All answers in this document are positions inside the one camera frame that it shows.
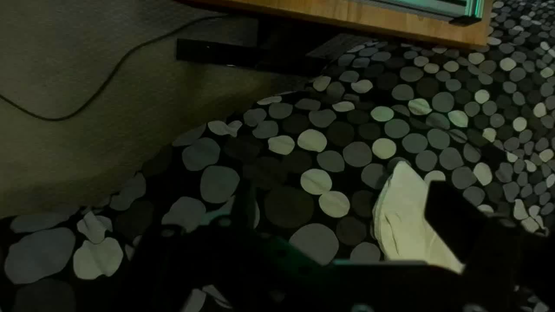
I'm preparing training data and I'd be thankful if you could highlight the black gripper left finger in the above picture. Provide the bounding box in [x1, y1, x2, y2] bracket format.
[123, 180, 324, 312]

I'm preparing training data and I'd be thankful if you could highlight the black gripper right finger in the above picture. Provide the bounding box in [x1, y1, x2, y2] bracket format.
[329, 182, 555, 312]

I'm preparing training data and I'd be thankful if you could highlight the white pillowcase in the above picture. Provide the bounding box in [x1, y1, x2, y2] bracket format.
[372, 161, 464, 273]

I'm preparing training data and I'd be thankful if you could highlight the black grey dotted bedspread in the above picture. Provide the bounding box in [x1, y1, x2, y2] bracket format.
[1, 0, 555, 312]

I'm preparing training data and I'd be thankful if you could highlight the wooden bunk bed frame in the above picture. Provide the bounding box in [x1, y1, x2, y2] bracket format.
[175, 0, 492, 76]

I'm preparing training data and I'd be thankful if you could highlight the thin black wall cable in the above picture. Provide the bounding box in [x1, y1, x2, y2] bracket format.
[0, 13, 227, 123]

